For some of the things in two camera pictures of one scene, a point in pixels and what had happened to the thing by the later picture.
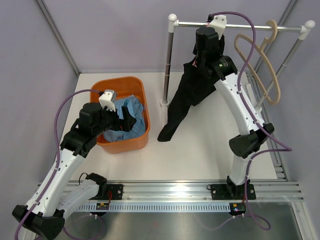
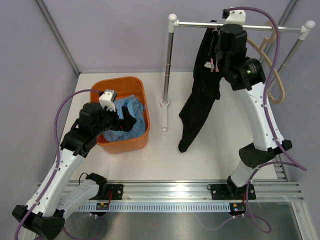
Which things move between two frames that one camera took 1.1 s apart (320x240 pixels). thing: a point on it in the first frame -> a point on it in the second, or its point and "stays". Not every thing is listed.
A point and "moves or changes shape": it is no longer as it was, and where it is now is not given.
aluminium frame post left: (58, 35) stays
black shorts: (193, 86) -> (206, 86)
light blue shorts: (136, 109) stays
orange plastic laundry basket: (124, 86) stays
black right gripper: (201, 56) -> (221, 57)
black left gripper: (128, 121) stays
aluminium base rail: (266, 190) stays
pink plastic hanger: (194, 63) moves or changes shape
